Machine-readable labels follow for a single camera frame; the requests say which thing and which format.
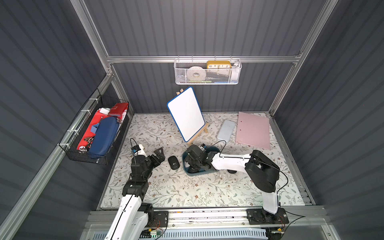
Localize teal plastic storage box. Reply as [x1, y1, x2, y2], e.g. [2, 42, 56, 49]
[181, 145, 221, 177]

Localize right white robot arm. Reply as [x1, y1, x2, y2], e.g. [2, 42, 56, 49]
[182, 145, 281, 215]

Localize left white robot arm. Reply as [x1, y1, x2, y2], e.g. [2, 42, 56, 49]
[105, 145, 165, 240]

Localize red box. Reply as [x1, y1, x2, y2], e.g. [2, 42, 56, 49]
[77, 103, 129, 153]

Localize floral table mat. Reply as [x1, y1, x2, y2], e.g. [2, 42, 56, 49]
[100, 113, 305, 209]

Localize light blue pencil case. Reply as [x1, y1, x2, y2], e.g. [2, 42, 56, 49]
[217, 120, 236, 143]

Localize navy blue pouch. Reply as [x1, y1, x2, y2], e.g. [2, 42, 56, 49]
[89, 117, 120, 159]

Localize pink folder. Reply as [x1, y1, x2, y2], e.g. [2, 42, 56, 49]
[236, 112, 271, 150]

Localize white tape roll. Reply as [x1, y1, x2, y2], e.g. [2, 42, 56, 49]
[186, 66, 207, 81]

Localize yellow clock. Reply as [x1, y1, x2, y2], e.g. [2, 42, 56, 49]
[207, 60, 232, 69]

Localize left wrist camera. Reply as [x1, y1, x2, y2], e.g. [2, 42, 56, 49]
[131, 144, 147, 157]

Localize white board blue frame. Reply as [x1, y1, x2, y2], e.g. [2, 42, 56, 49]
[166, 86, 207, 143]

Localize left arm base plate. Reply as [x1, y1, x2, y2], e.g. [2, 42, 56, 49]
[131, 211, 169, 228]

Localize black wire wall basket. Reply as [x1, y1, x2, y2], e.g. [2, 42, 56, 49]
[59, 91, 130, 165]

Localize white wire wall basket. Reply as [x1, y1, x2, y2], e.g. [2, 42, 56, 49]
[174, 58, 243, 85]

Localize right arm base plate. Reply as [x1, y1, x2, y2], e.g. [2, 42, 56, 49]
[246, 208, 290, 225]

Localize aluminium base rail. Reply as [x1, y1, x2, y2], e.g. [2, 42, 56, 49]
[85, 206, 331, 231]

